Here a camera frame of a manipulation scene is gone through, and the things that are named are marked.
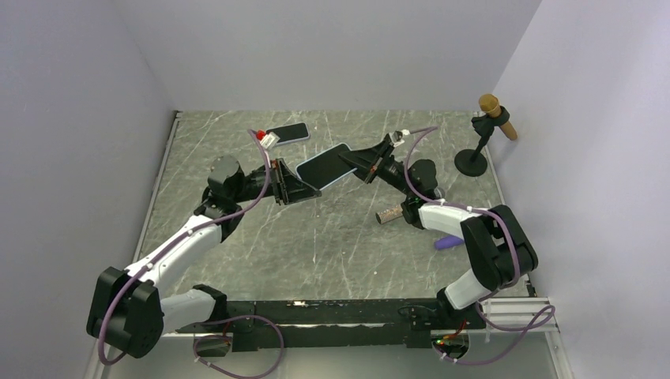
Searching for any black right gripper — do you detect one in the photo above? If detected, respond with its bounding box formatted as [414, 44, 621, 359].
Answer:
[337, 141, 415, 199]

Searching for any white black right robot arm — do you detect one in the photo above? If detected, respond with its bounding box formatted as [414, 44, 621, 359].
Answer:
[339, 136, 539, 328]

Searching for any black round mic stand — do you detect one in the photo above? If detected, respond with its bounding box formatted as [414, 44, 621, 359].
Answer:
[454, 107, 510, 177]

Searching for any glitter rhinestone microphone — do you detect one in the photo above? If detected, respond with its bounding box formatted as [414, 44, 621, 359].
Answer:
[375, 205, 404, 224]

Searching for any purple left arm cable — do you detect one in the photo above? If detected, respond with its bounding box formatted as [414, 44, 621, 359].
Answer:
[97, 129, 284, 379]

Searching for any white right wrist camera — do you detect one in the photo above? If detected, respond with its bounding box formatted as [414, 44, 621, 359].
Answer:
[390, 129, 411, 148]

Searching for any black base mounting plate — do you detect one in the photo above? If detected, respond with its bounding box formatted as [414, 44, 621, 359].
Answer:
[178, 298, 485, 352]

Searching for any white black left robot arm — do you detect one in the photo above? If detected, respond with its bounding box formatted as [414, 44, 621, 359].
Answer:
[86, 156, 322, 365]

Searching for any gold microphone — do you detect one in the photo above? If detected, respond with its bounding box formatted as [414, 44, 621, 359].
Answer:
[478, 93, 518, 141]

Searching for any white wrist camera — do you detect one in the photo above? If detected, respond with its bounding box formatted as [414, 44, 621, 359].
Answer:
[255, 130, 280, 150]
[390, 129, 411, 148]

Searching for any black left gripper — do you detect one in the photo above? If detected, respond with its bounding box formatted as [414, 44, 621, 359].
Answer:
[231, 158, 321, 205]

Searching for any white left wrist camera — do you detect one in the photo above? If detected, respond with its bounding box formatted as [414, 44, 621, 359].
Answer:
[255, 130, 280, 150]

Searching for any aluminium frame rail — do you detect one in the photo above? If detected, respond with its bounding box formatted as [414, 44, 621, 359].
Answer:
[164, 298, 554, 341]

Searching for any black phone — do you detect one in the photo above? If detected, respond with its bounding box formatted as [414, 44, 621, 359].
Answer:
[266, 122, 311, 146]
[295, 143, 355, 190]

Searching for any black phone in lilac case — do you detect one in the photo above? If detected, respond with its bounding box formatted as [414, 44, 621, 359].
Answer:
[266, 122, 311, 146]

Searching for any purple microphone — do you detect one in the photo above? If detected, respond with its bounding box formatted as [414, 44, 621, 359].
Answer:
[434, 235, 464, 250]

